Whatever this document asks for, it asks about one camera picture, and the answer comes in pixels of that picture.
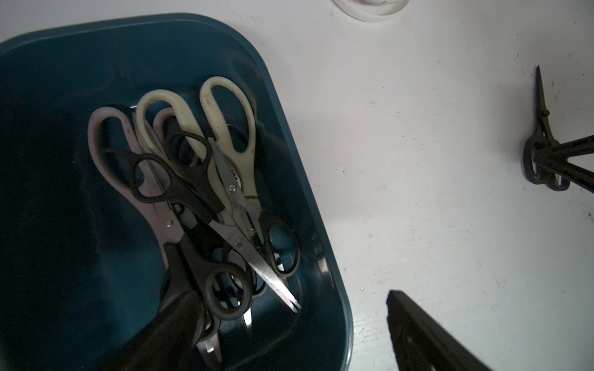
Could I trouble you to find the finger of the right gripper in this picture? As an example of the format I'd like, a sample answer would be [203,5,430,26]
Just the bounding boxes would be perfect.
[535,135,593,160]
[534,159,593,193]

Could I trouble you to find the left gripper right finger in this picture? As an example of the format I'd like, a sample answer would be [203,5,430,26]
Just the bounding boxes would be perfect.
[386,291,489,371]

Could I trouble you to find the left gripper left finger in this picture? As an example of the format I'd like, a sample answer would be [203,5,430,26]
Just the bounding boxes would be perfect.
[99,292,202,370]

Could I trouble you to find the long black scissors back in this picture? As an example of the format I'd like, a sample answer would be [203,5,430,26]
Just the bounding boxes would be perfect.
[522,66,570,192]

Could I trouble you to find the teal plastic storage box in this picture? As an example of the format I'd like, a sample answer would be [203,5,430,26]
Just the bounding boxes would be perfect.
[1,13,354,370]

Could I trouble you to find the large black scissors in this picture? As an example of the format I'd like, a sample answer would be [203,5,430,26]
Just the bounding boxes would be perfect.
[131,110,254,344]

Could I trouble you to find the small black scissors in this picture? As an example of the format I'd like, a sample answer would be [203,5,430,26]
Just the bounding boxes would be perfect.
[208,138,301,279]
[103,131,301,321]

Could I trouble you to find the pink kitchen scissors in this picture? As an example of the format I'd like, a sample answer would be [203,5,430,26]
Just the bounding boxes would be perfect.
[88,107,183,267]

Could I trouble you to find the cream kitchen scissors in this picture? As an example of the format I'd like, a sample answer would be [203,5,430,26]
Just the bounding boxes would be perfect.
[134,76,261,210]

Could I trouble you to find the white utensil holder cup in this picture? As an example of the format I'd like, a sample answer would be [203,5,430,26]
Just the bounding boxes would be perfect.
[334,0,409,23]

